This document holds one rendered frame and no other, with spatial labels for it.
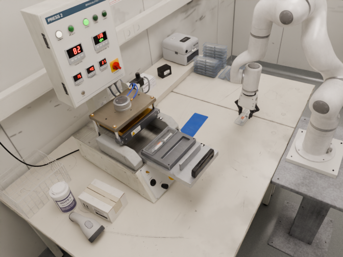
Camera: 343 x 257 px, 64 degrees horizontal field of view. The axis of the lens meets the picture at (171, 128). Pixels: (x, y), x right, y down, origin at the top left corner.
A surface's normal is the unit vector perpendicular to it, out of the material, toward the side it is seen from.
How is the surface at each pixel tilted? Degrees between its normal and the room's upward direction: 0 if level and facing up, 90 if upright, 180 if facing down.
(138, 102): 0
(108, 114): 0
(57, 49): 90
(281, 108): 0
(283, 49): 90
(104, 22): 90
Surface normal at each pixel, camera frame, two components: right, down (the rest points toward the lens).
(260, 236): -0.08, -0.74
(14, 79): 0.84, 0.31
